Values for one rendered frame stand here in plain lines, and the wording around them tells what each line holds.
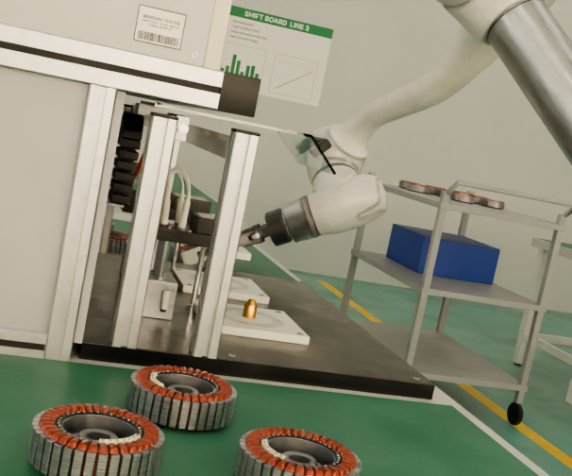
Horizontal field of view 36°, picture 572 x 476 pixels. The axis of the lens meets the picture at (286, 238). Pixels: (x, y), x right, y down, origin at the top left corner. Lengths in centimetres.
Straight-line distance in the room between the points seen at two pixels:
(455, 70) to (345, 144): 33
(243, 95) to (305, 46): 579
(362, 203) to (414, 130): 539
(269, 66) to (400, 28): 110
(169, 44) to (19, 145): 25
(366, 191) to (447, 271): 240
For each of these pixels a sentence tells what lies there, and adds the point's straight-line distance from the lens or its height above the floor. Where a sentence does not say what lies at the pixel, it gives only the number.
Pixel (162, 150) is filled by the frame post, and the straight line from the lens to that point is 104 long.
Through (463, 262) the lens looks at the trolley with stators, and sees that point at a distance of 416.
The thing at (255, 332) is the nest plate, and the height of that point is 78.
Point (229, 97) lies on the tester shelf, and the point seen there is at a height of 109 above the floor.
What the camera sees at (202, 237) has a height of 89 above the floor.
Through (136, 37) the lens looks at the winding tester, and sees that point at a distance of 115.
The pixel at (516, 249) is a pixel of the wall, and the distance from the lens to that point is 768.
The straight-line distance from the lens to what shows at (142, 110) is 143.
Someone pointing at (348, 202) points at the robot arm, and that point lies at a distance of 175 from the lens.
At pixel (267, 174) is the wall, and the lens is 677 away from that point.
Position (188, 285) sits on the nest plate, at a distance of 145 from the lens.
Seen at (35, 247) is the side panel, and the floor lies 87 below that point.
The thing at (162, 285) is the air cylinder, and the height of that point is 82.
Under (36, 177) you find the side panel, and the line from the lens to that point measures 103.
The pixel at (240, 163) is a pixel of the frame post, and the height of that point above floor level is 101.
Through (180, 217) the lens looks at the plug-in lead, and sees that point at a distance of 122.
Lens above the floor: 106
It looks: 7 degrees down
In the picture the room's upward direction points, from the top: 11 degrees clockwise
